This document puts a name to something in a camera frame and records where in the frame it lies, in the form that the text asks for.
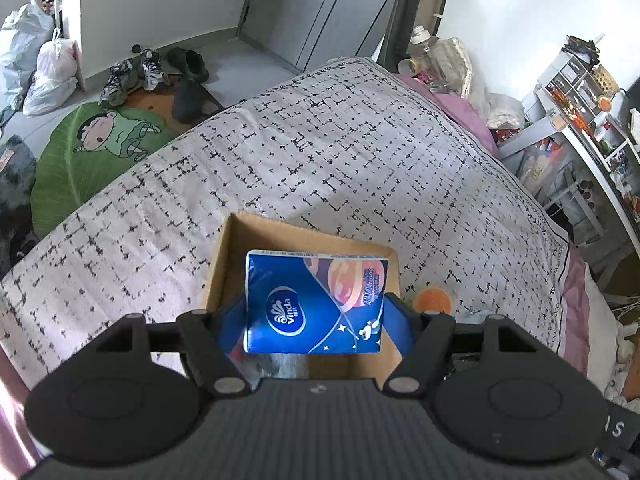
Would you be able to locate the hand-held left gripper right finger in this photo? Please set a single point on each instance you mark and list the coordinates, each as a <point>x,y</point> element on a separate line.
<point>397,325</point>

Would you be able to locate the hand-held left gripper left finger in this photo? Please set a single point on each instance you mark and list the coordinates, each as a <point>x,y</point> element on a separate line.
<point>231,325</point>

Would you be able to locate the brown cardboard box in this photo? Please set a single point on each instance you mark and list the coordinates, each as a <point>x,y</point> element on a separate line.
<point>227,270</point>

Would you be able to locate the blue tissue packet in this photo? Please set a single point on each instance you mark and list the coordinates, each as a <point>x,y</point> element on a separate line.
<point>310,305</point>

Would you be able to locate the orange soft cup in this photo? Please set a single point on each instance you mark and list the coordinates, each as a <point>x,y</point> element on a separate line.
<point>432,300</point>

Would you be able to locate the white pillow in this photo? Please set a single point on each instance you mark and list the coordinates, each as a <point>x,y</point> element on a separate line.
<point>605,330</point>

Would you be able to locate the white black-patterned blanket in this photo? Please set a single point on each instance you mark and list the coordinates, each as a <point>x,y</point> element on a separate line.
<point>325,160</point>

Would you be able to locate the clear plastic storage bag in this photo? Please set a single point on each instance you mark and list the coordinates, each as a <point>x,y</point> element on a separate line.
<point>540,170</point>

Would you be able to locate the white folding stool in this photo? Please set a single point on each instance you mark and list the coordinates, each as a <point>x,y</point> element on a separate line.
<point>575,210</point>

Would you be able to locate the green cartoon rug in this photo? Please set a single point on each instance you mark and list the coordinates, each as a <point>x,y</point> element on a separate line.
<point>65,180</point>

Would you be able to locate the dark slipper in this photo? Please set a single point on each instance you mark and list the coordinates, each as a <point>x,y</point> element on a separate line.
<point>187,62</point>
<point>192,100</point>

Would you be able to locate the crumpled beige bag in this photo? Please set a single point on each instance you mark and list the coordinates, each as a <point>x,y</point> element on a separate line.
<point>505,110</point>

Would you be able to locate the white desk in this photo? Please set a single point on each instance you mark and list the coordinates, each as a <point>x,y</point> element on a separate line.
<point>600,180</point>

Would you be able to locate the grey fluffy cushion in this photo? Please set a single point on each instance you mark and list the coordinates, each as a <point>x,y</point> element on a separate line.
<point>15,195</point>

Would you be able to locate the white woven bag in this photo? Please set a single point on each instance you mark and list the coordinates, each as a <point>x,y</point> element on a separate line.
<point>452,67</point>

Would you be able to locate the grey white sneaker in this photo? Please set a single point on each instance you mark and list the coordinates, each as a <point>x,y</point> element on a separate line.
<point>120,85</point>
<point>152,70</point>

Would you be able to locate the clear desktop drawer organizer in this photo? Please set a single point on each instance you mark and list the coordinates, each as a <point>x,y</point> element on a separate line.
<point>570,82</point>

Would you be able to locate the wicker basket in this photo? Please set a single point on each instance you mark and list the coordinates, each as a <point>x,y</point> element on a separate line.
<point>606,80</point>

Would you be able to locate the flat tall cardboard box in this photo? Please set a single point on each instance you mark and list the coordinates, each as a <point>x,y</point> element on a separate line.
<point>425,0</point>

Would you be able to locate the grey wardrobe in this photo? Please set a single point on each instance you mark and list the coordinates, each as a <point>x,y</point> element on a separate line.
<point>325,5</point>

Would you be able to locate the large white plastic bag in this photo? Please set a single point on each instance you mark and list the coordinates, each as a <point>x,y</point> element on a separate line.
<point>20,45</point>

